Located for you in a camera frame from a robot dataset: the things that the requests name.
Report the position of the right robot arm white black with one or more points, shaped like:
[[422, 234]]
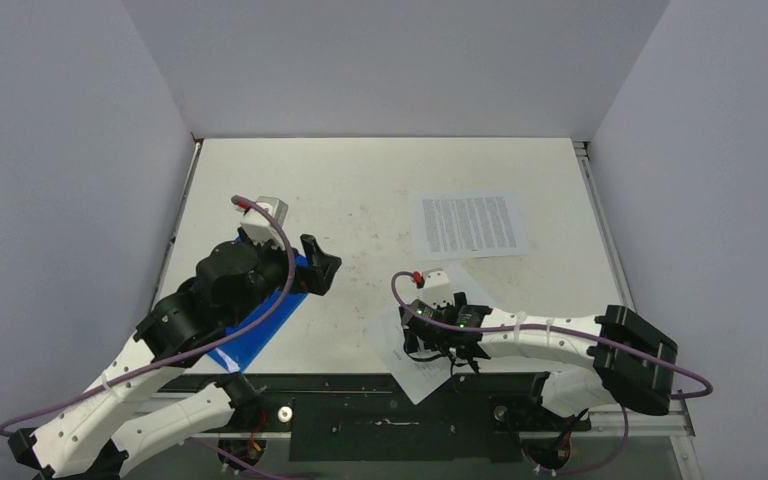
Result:
[[616, 357]]

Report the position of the printed text paper sheet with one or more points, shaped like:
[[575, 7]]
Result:
[[467, 225]]

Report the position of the aluminium frame rail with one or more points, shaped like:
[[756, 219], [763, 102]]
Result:
[[677, 426]]

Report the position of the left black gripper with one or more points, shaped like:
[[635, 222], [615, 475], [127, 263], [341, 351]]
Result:
[[318, 275]]

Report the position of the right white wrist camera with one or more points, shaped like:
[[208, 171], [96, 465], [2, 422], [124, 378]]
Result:
[[435, 288]]

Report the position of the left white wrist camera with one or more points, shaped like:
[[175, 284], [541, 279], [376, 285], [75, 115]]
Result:
[[257, 229]]

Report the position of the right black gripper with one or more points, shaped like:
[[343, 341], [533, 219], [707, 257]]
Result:
[[442, 324]]

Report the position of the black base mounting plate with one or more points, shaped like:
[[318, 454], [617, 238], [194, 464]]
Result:
[[368, 417]]

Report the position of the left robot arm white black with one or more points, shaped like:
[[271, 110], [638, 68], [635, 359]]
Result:
[[101, 437]]

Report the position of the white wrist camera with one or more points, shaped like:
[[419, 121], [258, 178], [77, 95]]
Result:
[[435, 288], [257, 229]]

